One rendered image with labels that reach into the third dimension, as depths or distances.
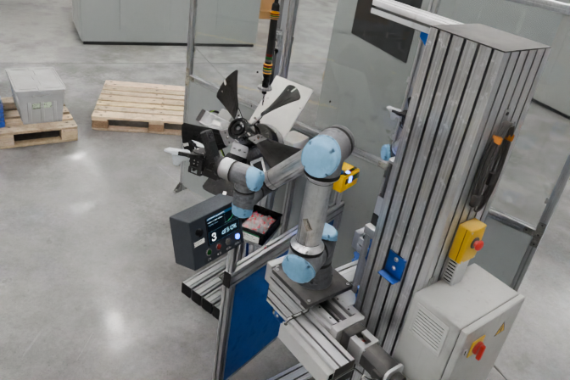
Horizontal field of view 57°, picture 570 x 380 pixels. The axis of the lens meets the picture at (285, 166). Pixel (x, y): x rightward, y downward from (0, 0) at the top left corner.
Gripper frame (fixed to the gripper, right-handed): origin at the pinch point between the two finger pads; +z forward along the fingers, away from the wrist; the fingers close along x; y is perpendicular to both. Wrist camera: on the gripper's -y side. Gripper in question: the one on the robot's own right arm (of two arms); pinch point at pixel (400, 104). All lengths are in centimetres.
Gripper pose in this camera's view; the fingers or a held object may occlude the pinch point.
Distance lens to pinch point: 268.7
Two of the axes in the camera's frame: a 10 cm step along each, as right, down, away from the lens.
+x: 9.8, -0.9, 1.7
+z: -1.9, -4.8, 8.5
